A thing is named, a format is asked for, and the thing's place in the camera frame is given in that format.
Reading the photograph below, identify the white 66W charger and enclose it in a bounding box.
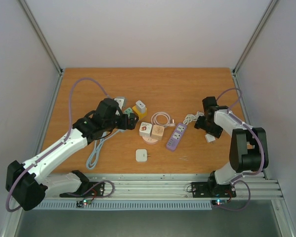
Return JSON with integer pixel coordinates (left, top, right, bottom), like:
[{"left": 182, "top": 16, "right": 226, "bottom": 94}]
[{"left": 135, "top": 100, "right": 146, "bottom": 113}]

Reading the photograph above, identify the small white charger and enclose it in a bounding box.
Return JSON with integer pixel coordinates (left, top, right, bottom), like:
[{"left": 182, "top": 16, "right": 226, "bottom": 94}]
[{"left": 205, "top": 134, "right": 216, "bottom": 144}]

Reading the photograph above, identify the white knotted cable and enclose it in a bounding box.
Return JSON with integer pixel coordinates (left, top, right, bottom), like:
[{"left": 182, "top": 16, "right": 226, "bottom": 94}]
[{"left": 182, "top": 112, "right": 205, "bottom": 125}]

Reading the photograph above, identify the pink round socket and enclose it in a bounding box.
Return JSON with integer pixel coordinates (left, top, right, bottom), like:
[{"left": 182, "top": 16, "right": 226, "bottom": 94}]
[{"left": 142, "top": 137, "right": 159, "bottom": 145}]

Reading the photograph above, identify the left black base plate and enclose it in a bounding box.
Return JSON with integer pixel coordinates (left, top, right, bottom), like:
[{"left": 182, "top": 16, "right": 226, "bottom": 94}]
[{"left": 59, "top": 182, "right": 105, "bottom": 198}]

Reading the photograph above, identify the white flat charger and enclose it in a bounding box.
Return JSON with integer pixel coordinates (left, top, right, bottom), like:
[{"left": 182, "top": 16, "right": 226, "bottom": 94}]
[{"left": 135, "top": 149, "right": 151, "bottom": 162}]

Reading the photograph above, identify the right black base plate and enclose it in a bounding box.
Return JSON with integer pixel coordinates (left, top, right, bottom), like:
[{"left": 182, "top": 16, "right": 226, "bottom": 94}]
[{"left": 191, "top": 182, "right": 237, "bottom": 198}]

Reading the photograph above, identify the aluminium rail frame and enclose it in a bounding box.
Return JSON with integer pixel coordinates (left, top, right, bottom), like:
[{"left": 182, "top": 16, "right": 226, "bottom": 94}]
[{"left": 86, "top": 173, "right": 284, "bottom": 200}]

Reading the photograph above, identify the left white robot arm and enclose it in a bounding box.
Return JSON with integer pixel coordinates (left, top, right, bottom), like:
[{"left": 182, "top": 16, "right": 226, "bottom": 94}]
[{"left": 5, "top": 98, "right": 138, "bottom": 212}]

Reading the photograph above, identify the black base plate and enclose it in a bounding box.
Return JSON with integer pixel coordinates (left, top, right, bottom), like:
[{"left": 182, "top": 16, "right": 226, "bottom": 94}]
[
  {"left": 59, "top": 182, "right": 105, "bottom": 198},
  {"left": 191, "top": 182, "right": 237, "bottom": 198}
]

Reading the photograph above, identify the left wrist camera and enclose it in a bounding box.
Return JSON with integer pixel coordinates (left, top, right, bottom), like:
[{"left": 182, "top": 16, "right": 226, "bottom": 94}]
[{"left": 114, "top": 96, "right": 127, "bottom": 115}]

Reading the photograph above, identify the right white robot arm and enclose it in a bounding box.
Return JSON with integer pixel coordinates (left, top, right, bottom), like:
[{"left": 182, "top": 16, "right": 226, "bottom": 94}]
[{"left": 191, "top": 96, "right": 269, "bottom": 198}]

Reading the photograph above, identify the grey slotted cable duct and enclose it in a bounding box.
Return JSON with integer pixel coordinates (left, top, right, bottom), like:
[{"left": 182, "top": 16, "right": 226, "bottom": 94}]
[{"left": 34, "top": 200, "right": 212, "bottom": 211}]

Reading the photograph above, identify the white cube socket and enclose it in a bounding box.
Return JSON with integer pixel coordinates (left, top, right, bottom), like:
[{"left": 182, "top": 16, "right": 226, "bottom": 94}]
[{"left": 139, "top": 122, "right": 153, "bottom": 137}]

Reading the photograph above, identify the green charger plug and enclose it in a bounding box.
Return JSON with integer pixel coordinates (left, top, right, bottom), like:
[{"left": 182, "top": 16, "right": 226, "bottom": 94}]
[{"left": 124, "top": 107, "right": 136, "bottom": 118}]

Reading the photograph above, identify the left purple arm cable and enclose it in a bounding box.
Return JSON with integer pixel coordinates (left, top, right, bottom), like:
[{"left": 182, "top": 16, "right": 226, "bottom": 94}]
[{"left": 5, "top": 78, "right": 110, "bottom": 213}]

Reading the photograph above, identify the pink coiled cable with plug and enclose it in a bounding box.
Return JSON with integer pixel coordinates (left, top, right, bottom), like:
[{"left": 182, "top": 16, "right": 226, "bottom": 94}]
[{"left": 151, "top": 112, "right": 176, "bottom": 128}]

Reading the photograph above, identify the purple power strip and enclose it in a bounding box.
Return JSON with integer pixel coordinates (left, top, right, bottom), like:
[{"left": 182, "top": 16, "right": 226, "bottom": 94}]
[{"left": 166, "top": 123, "right": 187, "bottom": 152}]

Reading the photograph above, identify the yellow cube socket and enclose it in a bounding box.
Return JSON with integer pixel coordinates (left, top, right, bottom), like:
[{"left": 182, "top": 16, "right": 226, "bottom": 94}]
[{"left": 132, "top": 106, "right": 147, "bottom": 121}]

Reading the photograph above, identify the beige cube socket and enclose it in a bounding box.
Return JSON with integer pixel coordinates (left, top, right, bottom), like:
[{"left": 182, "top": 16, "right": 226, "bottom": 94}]
[{"left": 151, "top": 124, "right": 165, "bottom": 141}]

